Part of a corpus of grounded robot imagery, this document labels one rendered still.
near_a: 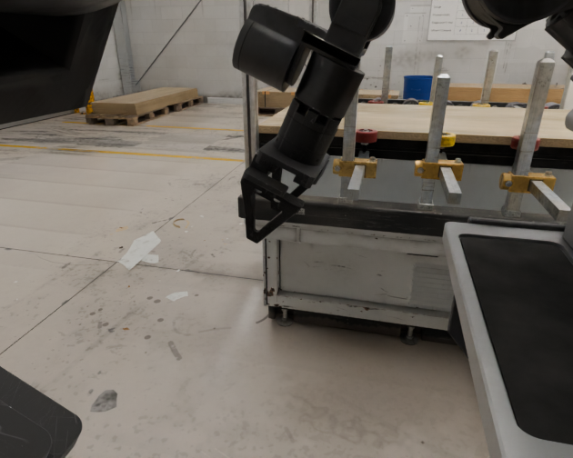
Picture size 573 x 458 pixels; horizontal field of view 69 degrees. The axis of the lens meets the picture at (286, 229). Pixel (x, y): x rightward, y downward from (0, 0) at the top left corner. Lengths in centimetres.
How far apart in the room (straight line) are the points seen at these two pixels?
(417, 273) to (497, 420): 157
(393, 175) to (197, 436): 111
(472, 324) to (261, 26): 33
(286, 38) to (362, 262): 139
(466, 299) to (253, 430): 133
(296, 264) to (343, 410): 60
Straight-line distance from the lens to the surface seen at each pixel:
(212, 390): 170
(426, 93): 674
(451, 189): 114
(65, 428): 19
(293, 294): 187
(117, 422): 168
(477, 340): 25
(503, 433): 21
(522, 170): 139
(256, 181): 42
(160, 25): 963
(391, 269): 177
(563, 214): 119
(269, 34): 45
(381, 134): 154
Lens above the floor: 119
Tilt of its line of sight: 24 degrees down
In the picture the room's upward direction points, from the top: straight up
